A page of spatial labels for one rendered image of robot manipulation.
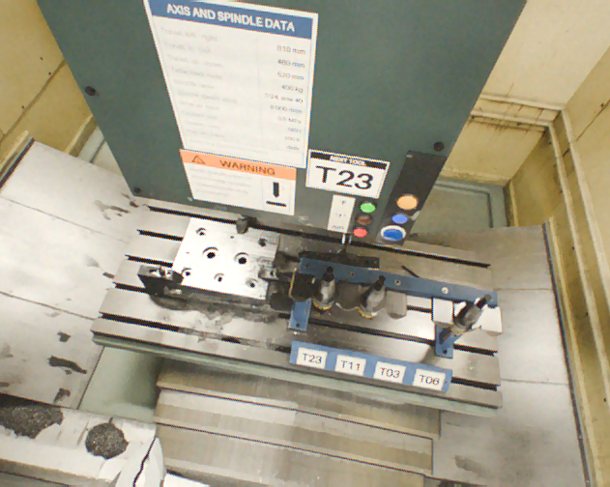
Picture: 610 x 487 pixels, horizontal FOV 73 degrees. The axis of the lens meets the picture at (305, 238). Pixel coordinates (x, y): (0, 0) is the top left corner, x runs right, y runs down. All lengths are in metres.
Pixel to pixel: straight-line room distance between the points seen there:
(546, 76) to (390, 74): 1.37
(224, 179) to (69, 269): 1.19
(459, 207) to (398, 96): 1.62
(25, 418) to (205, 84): 1.35
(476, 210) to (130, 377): 1.60
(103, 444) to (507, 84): 1.83
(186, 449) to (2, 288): 0.82
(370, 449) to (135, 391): 0.79
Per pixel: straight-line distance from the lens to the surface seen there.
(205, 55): 0.46
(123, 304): 1.37
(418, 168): 0.52
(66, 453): 1.57
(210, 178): 0.60
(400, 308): 0.98
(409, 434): 1.43
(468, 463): 1.47
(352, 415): 1.36
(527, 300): 1.61
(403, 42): 0.41
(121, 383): 1.59
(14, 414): 1.67
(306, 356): 1.19
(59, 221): 1.80
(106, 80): 0.54
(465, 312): 0.98
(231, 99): 0.48
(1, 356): 1.66
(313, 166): 0.53
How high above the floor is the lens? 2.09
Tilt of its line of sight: 58 degrees down
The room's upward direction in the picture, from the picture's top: 6 degrees clockwise
